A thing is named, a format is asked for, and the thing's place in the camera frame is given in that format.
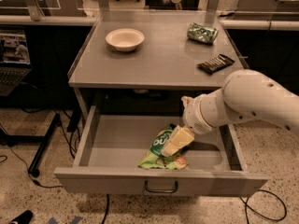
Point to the foam-padded gripper finger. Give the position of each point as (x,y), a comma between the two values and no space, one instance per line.
(187,101)
(179,138)

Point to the green rice chip bag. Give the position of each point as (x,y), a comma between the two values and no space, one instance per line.
(154,159)

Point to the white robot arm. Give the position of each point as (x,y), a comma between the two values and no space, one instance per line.
(244,95)

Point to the grey open drawer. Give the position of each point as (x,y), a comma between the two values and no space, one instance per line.
(112,146)

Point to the crumpled green foil snack bag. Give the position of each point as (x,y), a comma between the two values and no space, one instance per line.
(202,34)

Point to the black snack bar packet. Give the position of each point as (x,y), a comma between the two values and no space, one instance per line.
(215,64)

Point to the white paper bowl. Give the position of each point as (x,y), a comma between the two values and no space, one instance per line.
(125,39)

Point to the black floor stand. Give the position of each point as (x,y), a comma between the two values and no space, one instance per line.
(42,141)

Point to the black cylinder on floor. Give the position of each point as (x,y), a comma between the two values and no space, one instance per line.
(23,218)

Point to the laptop computer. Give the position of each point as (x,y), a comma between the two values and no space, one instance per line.
(15,62)

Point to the black metal drawer handle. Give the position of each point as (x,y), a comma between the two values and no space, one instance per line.
(162,188)

